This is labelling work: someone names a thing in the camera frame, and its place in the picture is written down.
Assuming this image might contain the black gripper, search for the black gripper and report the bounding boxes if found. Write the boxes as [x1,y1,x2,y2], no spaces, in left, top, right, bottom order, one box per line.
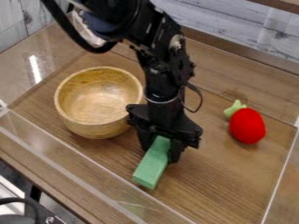
[126,94,203,164]

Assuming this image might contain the green rectangular block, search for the green rectangular block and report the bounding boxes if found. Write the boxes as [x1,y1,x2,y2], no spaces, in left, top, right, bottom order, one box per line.
[134,136,171,190]

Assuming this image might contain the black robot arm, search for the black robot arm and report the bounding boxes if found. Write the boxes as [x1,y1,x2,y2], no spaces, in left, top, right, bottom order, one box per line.
[79,0,203,163]

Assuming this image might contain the light wooden bowl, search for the light wooden bowl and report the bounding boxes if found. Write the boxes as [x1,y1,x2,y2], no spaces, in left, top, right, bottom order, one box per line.
[54,66,143,139]

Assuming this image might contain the red plush strawberry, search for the red plush strawberry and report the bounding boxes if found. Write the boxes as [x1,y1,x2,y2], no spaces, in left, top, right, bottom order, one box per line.
[225,100,268,144]

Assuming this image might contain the black cable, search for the black cable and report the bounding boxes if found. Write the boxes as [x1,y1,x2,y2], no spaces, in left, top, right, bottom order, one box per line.
[179,81,205,114]

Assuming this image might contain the clear acrylic tray wall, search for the clear acrylic tray wall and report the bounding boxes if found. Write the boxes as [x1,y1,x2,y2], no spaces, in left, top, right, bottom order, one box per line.
[0,105,195,224]

